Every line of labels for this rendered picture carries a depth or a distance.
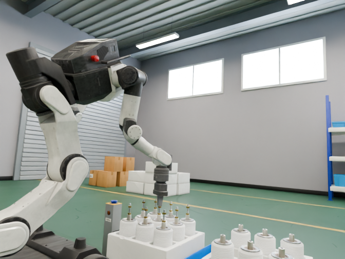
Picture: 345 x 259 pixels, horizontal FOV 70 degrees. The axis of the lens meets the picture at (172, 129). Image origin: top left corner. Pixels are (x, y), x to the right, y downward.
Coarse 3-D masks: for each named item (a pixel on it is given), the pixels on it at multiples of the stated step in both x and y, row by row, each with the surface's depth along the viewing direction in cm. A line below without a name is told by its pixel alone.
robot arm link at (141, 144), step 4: (124, 132) 132; (124, 136) 134; (128, 140) 131; (132, 140) 130; (136, 140) 132; (140, 140) 133; (144, 140) 135; (132, 144) 133; (136, 144) 132; (140, 144) 133; (144, 144) 134; (148, 144) 136; (136, 148) 134; (140, 148) 134; (144, 148) 135; (148, 148) 136; (152, 148) 138; (144, 152) 136; (148, 152) 136
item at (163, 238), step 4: (156, 232) 120; (160, 232) 119; (164, 232) 119; (168, 232) 120; (172, 232) 123; (156, 236) 120; (160, 236) 119; (164, 236) 119; (168, 236) 120; (156, 240) 120; (160, 240) 119; (164, 240) 119; (168, 240) 120; (156, 244) 119; (160, 244) 118; (164, 244) 118; (168, 244) 119
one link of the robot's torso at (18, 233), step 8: (0, 224) 88; (8, 224) 90; (16, 224) 92; (24, 224) 94; (0, 232) 87; (8, 232) 89; (16, 232) 91; (24, 232) 93; (0, 240) 87; (8, 240) 89; (16, 240) 91; (24, 240) 93; (0, 248) 87; (8, 248) 89; (16, 248) 91
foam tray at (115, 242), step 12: (108, 240) 133; (120, 240) 128; (132, 240) 124; (192, 240) 132; (108, 252) 132; (120, 252) 127; (132, 252) 123; (144, 252) 119; (156, 252) 115; (168, 252) 114; (180, 252) 122; (192, 252) 132
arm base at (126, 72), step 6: (126, 66) 120; (132, 66) 119; (120, 72) 121; (126, 72) 120; (132, 72) 119; (138, 72) 119; (144, 72) 132; (120, 78) 121; (126, 78) 120; (132, 78) 119; (138, 78) 120; (126, 84) 121; (132, 84) 120; (144, 84) 132
